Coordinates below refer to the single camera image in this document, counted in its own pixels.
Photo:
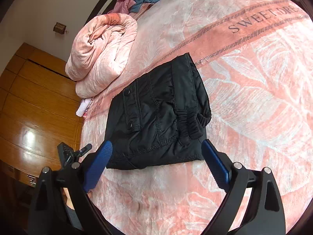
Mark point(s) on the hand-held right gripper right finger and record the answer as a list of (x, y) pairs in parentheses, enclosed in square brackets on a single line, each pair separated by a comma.
[(216, 164)]

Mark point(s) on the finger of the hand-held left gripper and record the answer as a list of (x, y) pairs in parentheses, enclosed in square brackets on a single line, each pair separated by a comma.
[(85, 149)]

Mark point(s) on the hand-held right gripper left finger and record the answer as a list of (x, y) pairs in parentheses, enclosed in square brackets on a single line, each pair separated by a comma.
[(100, 164)]

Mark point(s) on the black padded jacket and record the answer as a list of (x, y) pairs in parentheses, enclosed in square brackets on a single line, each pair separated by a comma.
[(156, 117)]

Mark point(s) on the white pink small cloth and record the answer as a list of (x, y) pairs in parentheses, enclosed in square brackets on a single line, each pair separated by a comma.
[(83, 107)]

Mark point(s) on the pink patterned bed blanket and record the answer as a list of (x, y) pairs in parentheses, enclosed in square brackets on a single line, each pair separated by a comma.
[(244, 102)]

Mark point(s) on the folded pink quilt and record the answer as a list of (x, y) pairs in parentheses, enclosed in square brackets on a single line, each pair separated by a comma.
[(102, 53)]

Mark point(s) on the dark bed headboard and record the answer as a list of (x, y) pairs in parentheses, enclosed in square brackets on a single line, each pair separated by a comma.
[(102, 2)]

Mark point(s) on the pink crumpled garment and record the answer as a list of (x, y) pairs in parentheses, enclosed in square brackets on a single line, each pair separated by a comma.
[(122, 3)]

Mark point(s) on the brown wall ornament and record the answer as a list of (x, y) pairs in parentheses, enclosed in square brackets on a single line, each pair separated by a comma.
[(60, 27)]

